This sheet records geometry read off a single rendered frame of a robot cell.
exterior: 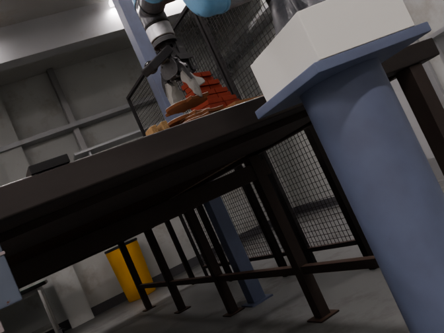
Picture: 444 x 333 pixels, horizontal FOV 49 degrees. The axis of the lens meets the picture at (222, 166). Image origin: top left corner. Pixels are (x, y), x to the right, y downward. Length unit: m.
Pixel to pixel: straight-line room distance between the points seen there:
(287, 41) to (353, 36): 0.11
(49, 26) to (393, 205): 5.29
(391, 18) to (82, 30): 5.16
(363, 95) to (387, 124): 0.07
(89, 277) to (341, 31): 6.26
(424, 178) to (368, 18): 0.31
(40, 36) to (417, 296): 5.31
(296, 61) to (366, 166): 0.23
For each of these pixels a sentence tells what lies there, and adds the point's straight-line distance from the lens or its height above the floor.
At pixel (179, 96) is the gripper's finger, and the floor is 1.06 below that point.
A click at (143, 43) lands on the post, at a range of 3.45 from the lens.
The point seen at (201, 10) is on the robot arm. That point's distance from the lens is 0.98.
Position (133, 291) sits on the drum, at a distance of 6.41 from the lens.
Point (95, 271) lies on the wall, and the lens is 6.92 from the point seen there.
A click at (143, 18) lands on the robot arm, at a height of 1.29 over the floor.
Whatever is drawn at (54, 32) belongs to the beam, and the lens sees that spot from 5.90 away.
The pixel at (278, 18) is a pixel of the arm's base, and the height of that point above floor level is 1.01.
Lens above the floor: 0.73
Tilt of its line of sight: 3 degrees up
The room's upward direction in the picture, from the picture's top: 24 degrees counter-clockwise
